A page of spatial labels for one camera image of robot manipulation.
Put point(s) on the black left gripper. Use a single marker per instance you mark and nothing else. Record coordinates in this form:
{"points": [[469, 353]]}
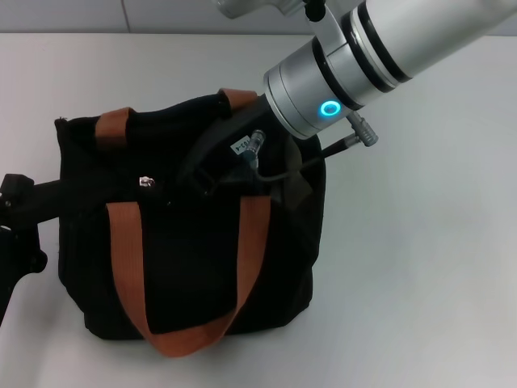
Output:
{"points": [[20, 250]]}

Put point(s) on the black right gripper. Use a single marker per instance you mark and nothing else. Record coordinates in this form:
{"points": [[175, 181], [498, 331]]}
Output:
{"points": [[218, 161]]}

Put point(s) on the silver zipper pull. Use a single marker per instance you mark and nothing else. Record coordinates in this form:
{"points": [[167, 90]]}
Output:
{"points": [[146, 182]]}

